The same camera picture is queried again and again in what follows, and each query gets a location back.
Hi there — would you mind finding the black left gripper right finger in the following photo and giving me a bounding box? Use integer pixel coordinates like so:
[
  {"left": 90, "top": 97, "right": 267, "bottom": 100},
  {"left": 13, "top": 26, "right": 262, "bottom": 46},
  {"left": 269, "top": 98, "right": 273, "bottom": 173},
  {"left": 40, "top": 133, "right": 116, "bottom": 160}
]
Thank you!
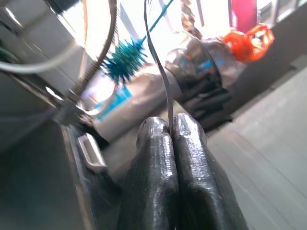
[{"left": 172, "top": 112, "right": 243, "bottom": 230}]

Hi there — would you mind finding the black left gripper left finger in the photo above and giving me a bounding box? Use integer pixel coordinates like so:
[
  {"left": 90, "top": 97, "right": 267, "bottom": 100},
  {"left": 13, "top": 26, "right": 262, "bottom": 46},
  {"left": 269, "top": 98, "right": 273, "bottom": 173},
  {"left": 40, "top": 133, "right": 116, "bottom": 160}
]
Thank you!
[{"left": 117, "top": 116, "right": 180, "bottom": 230}]

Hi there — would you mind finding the stainless steel fork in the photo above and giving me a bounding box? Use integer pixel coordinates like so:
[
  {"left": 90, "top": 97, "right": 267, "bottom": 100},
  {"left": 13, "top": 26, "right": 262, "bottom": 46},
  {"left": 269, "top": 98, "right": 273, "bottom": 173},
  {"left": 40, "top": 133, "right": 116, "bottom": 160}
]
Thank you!
[{"left": 143, "top": 0, "right": 175, "bottom": 131}]

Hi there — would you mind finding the small white scrub brush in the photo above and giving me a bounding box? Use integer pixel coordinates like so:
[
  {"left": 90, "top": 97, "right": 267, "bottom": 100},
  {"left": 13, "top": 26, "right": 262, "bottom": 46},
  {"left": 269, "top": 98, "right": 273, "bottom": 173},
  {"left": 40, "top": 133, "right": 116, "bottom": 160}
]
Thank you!
[{"left": 76, "top": 132, "right": 108, "bottom": 173}]

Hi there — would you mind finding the white bottle blue label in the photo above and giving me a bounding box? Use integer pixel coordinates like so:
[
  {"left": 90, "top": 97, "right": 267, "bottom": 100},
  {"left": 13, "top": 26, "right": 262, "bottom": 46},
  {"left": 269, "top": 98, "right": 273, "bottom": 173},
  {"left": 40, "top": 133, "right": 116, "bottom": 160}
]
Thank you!
[{"left": 92, "top": 71, "right": 170, "bottom": 142}]

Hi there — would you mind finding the blue bottle brush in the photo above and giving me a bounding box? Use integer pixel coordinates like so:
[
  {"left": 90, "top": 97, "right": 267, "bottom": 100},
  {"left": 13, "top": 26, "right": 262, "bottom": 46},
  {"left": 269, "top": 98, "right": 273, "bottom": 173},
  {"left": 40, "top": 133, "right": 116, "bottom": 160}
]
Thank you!
[{"left": 100, "top": 0, "right": 174, "bottom": 85}]

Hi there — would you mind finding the orange mesh bag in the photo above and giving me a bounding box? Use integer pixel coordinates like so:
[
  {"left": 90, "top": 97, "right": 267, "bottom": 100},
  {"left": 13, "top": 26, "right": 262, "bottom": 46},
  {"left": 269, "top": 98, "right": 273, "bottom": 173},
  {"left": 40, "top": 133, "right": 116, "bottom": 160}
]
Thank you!
[{"left": 222, "top": 23, "right": 276, "bottom": 63}]

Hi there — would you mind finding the white looped water tube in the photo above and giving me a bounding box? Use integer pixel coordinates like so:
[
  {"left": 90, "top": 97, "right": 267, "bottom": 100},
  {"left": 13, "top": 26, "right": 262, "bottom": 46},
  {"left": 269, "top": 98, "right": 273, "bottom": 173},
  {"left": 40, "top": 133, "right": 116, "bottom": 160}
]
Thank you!
[{"left": 0, "top": 39, "right": 83, "bottom": 74}]

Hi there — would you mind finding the flexible metal sprayer hose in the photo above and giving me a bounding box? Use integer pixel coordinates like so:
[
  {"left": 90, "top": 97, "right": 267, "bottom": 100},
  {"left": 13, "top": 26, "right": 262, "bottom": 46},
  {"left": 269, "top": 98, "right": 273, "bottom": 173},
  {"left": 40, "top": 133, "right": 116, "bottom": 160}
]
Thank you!
[{"left": 76, "top": 0, "right": 121, "bottom": 96}]

